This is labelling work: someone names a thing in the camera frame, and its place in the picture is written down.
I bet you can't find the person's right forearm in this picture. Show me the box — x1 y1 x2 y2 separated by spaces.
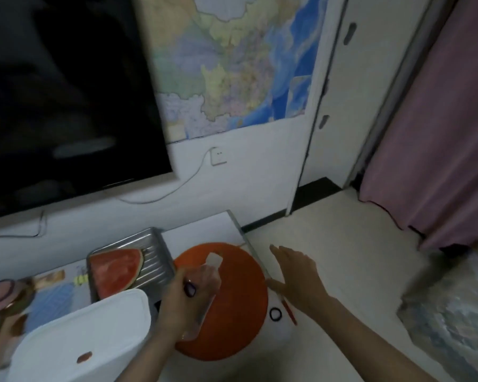
302 296 443 382

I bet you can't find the plastic bottle purple label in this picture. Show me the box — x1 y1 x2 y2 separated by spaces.
181 252 224 341

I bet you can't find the orange snack packet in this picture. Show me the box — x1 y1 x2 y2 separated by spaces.
33 270 66 291

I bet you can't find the watermelon slice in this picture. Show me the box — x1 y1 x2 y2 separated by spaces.
88 248 145 303

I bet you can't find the colourful wall map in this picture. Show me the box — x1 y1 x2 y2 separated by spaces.
135 0 329 144

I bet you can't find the pink curtain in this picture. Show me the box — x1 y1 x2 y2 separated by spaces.
358 0 478 253

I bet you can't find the orange round mat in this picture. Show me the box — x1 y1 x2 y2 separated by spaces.
172 242 270 362

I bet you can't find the white wall socket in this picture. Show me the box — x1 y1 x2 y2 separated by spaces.
209 146 228 167

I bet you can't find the white cable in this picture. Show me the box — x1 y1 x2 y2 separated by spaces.
117 149 214 205

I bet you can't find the white door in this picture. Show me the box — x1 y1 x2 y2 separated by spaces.
286 0 459 218

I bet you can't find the patterned bed cover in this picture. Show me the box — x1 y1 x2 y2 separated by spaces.
397 250 478 382

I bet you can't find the person's right hand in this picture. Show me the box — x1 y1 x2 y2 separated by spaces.
267 244 331 325

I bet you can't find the person's left forearm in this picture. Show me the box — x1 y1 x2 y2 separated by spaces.
113 334 184 382

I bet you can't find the pink lidded cup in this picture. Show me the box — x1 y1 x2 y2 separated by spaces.
0 278 37 315

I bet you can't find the blue knitted cloth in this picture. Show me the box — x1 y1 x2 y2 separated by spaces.
23 282 90 337

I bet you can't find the white lidded bin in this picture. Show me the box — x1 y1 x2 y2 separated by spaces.
7 288 152 382

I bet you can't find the metal tray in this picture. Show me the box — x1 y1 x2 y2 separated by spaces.
86 227 177 305

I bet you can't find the black cable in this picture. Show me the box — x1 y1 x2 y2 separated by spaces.
0 210 48 239

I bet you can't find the black television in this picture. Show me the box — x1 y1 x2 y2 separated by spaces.
0 0 174 222

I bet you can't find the person's left hand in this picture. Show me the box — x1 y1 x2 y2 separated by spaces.
155 266 208 349

